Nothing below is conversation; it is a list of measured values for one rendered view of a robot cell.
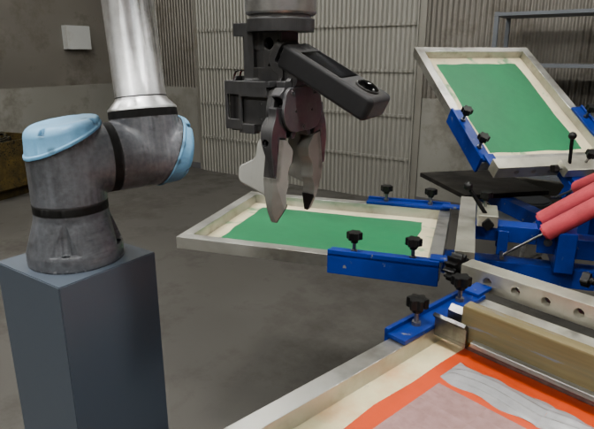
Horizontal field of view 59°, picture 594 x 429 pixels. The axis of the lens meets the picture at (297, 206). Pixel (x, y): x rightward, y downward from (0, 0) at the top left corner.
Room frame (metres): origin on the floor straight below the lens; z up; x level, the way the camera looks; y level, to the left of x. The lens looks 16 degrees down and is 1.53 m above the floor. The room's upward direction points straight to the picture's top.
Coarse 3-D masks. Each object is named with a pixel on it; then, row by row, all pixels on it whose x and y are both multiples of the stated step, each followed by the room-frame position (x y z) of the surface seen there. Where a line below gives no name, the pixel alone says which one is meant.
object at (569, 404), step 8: (568, 400) 0.78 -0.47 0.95; (576, 400) 0.78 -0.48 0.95; (560, 408) 0.76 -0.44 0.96; (568, 408) 0.76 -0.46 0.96; (576, 408) 0.76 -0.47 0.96; (584, 408) 0.76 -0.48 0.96; (592, 408) 0.76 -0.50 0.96; (576, 416) 0.73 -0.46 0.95; (584, 416) 0.73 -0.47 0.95; (592, 416) 0.73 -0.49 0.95; (592, 424) 0.72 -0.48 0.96
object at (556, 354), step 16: (464, 320) 0.92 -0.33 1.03; (480, 320) 0.90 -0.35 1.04; (496, 320) 0.88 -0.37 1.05; (512, 320) 0.86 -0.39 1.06; (480, 336) 0.90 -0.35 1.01; (496, 336) 0.87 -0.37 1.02; (512, 336) 0.85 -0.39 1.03; (528, 336) 0.83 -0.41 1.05; (544, 336) 0.81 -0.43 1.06; (560, 336) 0.81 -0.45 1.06; (512, 352) 0.85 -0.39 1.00; (528, 352) 0.83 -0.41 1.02; (544, 352) 0.81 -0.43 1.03; (560, 352) 0.79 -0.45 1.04; (576, 352) 0.77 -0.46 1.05; (592, 352) 0.76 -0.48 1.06; (544, 368) 0.80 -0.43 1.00; (560, 368) 0.78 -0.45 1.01; (576, 368) 0.77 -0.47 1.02; (592, 368) 0.75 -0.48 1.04; (576, 384) 0.76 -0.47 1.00; (592, 384) 0.75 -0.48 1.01
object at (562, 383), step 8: (472, 344) 0.89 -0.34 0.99; (480, 344) 0.89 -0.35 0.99; (488, 352) 0.87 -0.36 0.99; (496, 352) 0.86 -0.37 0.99; (504, 360) 0.85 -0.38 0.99; (512, 360) 0.84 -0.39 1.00; (520, 360) 0.84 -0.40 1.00; (520, 368) 0.82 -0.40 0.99; (528, 368) 0.81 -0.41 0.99; (536, 368) 0.81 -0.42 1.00; (536, 376) 0.80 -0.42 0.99; (544, 376) 0.79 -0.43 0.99; (552, 376) 0.79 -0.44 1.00; (560, 384) 0.77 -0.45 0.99; (568, 384) 0.76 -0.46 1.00; (576, 392) 0.75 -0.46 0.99; (584, 392) 0.74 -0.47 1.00; (592, 392) 0.74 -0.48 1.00; (592, 400) 0.73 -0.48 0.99
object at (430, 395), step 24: (456, 360) 0.90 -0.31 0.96; (480, 360) 0.90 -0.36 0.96; (408, 384) 0.82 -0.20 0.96; (432, 384) 0.82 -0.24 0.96; (528, 384) 0.82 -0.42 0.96; (384, 408) 0.76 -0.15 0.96; (408, 408) 0.75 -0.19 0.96; (432, 408) 0.75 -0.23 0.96; (456, 408) 0.75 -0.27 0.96; (480, 408) 0.75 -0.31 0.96
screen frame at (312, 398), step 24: (504, 312) 1.03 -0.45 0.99; (432, 336) 0.96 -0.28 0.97; (576, 336) 0.93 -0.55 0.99; (360, 360) 0.84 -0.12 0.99; (384, 360) 0.85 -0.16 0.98; (312, 384) 0.77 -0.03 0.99; (336, 384) 0.77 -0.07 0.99; (360, 384) 0.81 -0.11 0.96; (264, 408) 0.71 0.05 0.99; (288, 408) 0.71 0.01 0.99; (312, 408) 0.73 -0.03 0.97
